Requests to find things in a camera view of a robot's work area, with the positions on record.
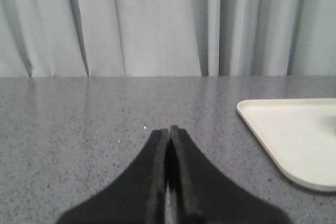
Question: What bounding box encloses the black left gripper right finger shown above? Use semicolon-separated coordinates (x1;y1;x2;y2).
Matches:
169;125;292;223

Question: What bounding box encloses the cream rectangular plastic tray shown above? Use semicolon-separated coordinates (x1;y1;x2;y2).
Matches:
237;98;335;193

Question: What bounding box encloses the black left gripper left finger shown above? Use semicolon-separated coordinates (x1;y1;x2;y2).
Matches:
57;129;169;223

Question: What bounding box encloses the pale grey pleated curtain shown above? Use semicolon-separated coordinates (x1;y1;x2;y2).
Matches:
1;0;335;77

